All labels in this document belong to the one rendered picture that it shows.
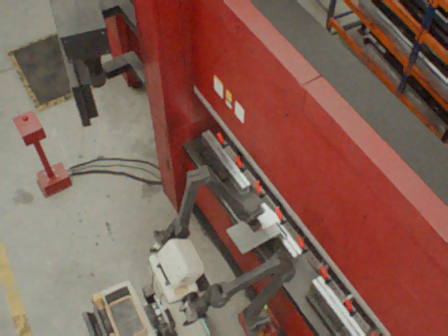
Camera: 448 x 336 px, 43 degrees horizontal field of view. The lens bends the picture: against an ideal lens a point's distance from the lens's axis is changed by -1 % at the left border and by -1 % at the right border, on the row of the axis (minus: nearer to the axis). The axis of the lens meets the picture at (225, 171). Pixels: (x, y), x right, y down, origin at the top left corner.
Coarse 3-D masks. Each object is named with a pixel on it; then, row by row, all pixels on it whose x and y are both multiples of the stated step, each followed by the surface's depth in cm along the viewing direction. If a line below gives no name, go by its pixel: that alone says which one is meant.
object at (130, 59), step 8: (120, 56) 382; (128, 56) 383; (136, 56) 383; (104, 64) 378; (112, 64) 378; (120, 64) 378; (128, 64) 382; (136, 64) 378; (112, 72) 383; (120, 72) 383; (136, 72) 374; (144, 80) 370; (144, 88) 375
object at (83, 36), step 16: (64, 0) 303; (80, 0) 303; (96, 0) 303; (64, 16) 296; (80, 16) 296; (96, 16) 296; (64, 32) 290; (80, 32) 290; (96, 32) 293; (64, 48) 294; (80, 48) 297; (96, 48) 301; (96, 64) 363; (96, 80) 374
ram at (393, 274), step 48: (192, 0) 286; (192, 48) 317; (240, 48) 261; (240, 96) 287; (288, 144) 263; (288, 192) 289; (336, 192) 242; (336, 240) 264; (384, 240) 224; (384, 288) 243; (432, 288) 209
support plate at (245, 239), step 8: (240, 224) 335; (272, 224) 336; (232, 232) 332; (240, 232) 332; (248, 232) 332; (256, 232) 332; (272, 232) 333; (240, 240) 330; (248, 240) 330; (256, 240) 330; (264, 240) 330; (240, 248) 327; (248, 248) 327
